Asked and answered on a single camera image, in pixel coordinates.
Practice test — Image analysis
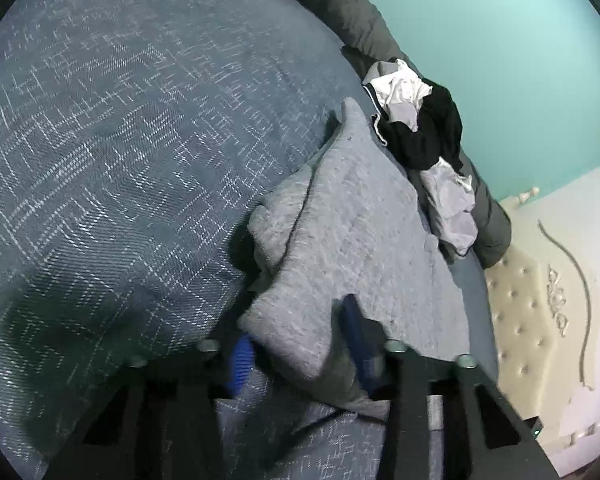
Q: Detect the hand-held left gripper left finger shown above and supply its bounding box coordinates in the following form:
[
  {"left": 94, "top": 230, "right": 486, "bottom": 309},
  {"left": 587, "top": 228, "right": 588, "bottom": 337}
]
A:
[{"left": 45, "top": 330, "right": 257, "bottom": 480}]

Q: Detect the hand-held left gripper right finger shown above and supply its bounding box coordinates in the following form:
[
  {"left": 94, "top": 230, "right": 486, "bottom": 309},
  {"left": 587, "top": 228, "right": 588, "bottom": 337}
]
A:
[{"left": 332, "top": 295, "right": 556, "bottom": 480}]

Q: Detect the grey knitted sweater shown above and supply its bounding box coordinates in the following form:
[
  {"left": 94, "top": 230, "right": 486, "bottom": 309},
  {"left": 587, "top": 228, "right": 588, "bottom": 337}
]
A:
[{"left": 237, "top": 97, "right": 473, "bottom": 406}]

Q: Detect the cream tufted headboard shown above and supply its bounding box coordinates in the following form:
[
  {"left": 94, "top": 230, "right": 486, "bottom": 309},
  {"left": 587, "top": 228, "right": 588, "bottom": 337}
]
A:
[{"left": 482, "top": 187, "right": 600, "bottom": 476}]

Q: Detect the light purple jacket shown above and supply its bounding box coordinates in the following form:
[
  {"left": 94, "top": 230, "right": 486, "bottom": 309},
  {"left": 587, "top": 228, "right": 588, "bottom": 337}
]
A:
[{"left": 377, "top": 60, "right": 478, "bottom": 258}]

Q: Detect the blue patterned bed sheet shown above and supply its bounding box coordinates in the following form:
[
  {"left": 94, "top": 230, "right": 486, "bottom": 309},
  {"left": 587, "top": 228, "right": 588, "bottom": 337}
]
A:
[{"left": 0, "top": 0, "right": 498, "bottom": 480}]

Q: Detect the white garment with black trim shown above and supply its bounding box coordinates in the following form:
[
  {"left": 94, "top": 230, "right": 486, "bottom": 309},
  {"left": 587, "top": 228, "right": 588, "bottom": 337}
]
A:
[{"left": 370, "top": 60, "right": 433, "bottom": 121}]

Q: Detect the dark grey duvet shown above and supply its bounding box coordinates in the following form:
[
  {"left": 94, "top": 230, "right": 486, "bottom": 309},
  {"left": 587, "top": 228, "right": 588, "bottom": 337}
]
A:
[{"left": 235, "top": 0, "right": 512, "bottom": 268}]

